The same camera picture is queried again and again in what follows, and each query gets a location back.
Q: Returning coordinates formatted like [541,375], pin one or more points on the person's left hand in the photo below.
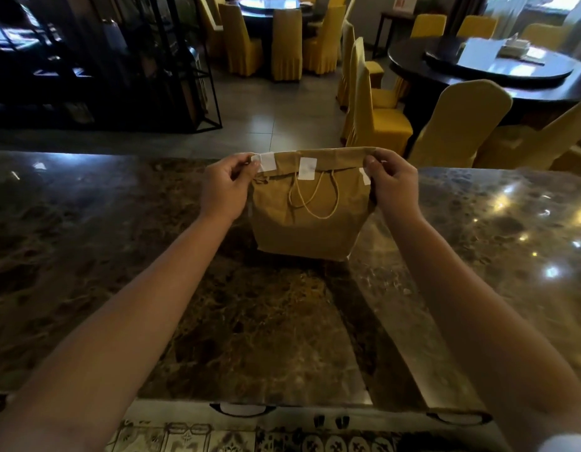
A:
[222,190]

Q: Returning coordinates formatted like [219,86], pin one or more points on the person's right hand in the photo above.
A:
[398,190]

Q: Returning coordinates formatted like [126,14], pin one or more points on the person's right thumb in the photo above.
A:
[375,173]

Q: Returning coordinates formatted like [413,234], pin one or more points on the person's left thumb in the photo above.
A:
[246,170]

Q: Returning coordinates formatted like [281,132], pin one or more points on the brown paper bag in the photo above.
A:
[309,235]

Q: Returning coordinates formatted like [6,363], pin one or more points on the person's right forearm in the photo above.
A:
[469,315]

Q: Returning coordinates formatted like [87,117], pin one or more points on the person's left forearm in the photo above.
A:
[130,315]

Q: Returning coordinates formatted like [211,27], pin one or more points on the white tape strip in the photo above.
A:
[267,161]
[365,177]
[307,168]

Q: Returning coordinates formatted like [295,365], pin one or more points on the group of yellow covered chairs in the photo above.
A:
[460,122]
[286,46]

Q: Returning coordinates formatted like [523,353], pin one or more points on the large dark round dining table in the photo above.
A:
[410,63]

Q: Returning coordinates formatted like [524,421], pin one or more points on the small dark round dining table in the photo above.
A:
[264,21]

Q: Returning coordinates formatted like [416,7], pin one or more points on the dark wooden side table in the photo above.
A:
[389,18]

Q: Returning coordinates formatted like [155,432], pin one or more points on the black metal shelf rack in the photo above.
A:
[130,65]

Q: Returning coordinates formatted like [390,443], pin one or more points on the dark glass turntable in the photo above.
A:
[483,58]

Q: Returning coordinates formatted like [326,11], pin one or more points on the blue glass turntable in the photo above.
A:
[269,4]

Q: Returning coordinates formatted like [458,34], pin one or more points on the red and white sign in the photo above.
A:
[406,2]

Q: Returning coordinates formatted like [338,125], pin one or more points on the white tissue box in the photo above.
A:
[512,46]

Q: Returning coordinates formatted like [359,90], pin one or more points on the light window curtain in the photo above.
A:
[511,6]

